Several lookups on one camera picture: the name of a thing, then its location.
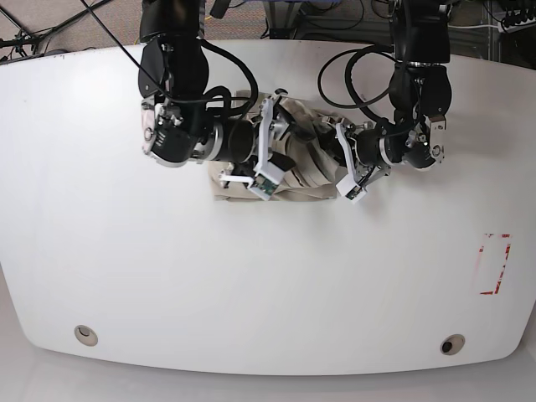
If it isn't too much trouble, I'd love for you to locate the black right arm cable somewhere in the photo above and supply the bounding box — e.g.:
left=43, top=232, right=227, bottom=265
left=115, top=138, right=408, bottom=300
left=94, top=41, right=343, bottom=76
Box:
left=79, top=0, right=259, bottom=121

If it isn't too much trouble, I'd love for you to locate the black tripod stand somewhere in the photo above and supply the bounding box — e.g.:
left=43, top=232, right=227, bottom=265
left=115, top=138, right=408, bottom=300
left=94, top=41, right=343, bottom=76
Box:
left=1, top=0, right=112, bottom=64

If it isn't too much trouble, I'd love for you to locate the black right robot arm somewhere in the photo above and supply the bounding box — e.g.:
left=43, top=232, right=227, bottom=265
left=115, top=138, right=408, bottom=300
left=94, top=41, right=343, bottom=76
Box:
left=137, top=1, right=315, bottom=198

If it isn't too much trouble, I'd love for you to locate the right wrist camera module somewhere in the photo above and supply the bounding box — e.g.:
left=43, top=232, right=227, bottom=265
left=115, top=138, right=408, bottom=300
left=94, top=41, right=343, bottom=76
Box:
left=247, top=162, right=285, bottom=201

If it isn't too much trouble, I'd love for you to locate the white power strip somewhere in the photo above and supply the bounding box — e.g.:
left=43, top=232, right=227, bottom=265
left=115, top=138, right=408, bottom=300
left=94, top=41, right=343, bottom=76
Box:
left=498, top=8, right=535, bottom=34

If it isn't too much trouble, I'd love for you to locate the red tape rectangle marking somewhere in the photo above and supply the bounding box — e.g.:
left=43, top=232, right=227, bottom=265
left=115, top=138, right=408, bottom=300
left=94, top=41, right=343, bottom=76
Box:
left=474, top=233, right=513, bottom=296

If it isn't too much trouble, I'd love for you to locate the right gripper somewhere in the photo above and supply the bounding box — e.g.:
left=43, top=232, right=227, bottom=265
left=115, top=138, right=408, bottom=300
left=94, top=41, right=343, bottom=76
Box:
left=219, top=89, right=317, bottom=184

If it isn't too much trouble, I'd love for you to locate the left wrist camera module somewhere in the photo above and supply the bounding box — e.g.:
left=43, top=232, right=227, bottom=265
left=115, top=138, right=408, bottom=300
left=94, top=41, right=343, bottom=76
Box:
left=336, top=174, right=368, bottom=204

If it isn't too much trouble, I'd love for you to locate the left table cable grommet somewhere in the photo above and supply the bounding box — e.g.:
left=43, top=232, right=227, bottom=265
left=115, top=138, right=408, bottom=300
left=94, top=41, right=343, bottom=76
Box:
left=74, top=325, right=98, bottom=347

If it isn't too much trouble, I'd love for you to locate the table cable grommet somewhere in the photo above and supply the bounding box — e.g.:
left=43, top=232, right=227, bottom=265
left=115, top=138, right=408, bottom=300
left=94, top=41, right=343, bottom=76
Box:
left=440, top=334, right=466, bottom=356
left=74, top=325, right=98, bottom=347

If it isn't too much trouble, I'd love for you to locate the beige T-shirt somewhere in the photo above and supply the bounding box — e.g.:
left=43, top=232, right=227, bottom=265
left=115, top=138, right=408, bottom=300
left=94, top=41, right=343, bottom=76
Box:
left=208, top=97, right=346, bottom=202

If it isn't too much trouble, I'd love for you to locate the right table cable grommet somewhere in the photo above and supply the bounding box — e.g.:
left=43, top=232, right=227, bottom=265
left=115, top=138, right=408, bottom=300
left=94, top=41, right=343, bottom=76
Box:
left=440, top=334, right=466, bottom=356

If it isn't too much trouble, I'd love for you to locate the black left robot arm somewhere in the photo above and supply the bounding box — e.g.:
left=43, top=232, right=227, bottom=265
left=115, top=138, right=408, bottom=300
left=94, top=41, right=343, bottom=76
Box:
left=337, top=1, right=452, bottom=189

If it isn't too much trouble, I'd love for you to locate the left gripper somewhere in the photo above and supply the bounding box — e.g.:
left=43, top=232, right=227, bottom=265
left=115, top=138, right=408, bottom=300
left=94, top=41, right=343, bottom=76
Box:
left=332, top=119, right=392, bottom=184

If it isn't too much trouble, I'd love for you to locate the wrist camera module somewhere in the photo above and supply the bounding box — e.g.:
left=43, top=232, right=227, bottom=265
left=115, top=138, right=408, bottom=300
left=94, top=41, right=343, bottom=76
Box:
left=247, top=162, right=285, bottom=201
left=336, top=174, right=368, bottom=204

